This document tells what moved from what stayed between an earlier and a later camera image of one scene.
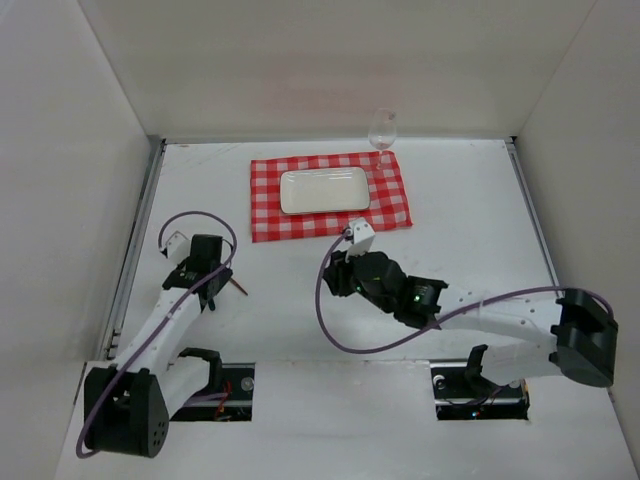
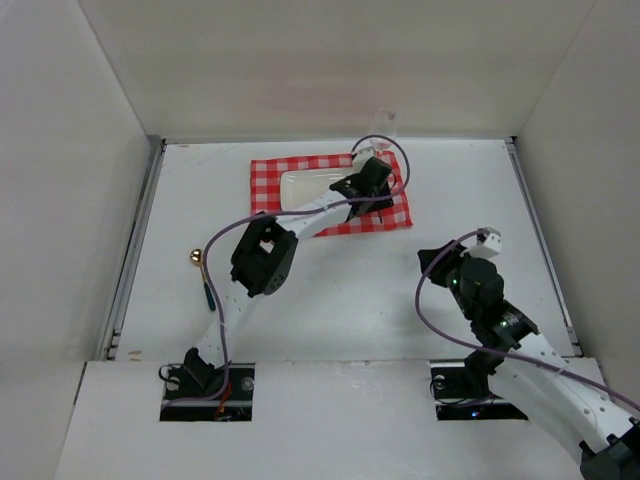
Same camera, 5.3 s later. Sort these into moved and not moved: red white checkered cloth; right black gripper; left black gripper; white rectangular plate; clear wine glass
Moved: right black gripper; left black gripper
Not moved: white rectangular plate; red white checkered cloth; clear wine glass
